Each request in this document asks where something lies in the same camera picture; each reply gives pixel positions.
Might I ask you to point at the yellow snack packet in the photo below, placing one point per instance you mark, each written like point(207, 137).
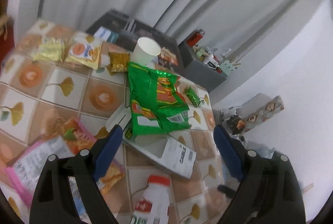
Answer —
point(49, 49)

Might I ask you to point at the white paper cup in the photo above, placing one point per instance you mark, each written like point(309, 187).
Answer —
point(145, 51)

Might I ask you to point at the mint green organizer basket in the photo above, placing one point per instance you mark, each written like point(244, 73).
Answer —
point(227, 67)

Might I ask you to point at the grey cabinet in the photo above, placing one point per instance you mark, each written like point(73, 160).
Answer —
point(197, 71)

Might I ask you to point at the dark printed box behind table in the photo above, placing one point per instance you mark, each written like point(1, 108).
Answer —
point(130, 29)

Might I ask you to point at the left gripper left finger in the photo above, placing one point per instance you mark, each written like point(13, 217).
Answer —
point(53, 201)

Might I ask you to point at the patterned tablecloth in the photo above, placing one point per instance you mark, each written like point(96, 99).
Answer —
point(38, 98)

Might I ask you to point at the red thermos bottle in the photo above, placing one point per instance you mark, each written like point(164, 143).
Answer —
point(195, 37)

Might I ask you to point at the dark snack box on floor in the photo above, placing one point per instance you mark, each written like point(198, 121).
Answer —
point(236, 124)

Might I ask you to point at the white cable package box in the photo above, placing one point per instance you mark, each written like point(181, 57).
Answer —
point(162, 149)

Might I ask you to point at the small green candy packet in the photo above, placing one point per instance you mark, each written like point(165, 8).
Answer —
point(192, 96)

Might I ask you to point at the orange cream snack packet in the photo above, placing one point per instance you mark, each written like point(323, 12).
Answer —
point(84, 49)

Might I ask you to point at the white bottle red cap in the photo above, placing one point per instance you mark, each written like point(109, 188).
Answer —
point(153, 206)

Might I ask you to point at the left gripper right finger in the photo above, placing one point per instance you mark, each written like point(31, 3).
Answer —
point(268, 190)

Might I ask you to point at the green snack bag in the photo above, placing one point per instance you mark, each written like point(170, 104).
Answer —
point(156, 105)

